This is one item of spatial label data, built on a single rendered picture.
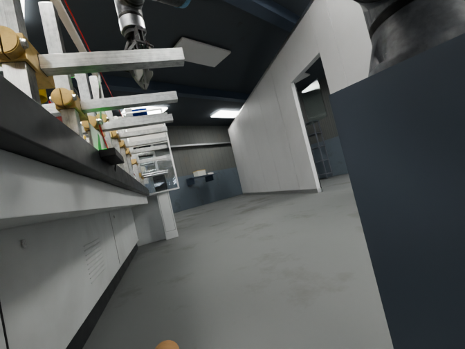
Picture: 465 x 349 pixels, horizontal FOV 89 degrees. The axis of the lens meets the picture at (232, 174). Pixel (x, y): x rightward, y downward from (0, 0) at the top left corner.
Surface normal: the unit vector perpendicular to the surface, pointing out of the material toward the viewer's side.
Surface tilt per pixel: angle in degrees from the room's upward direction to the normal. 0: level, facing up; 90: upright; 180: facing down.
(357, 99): 90
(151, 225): 90
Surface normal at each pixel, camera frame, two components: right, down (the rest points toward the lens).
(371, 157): -0.72, 0.14
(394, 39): -0.93, -0.14
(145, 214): 0.28, -0.11
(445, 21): -0.59, -0.25
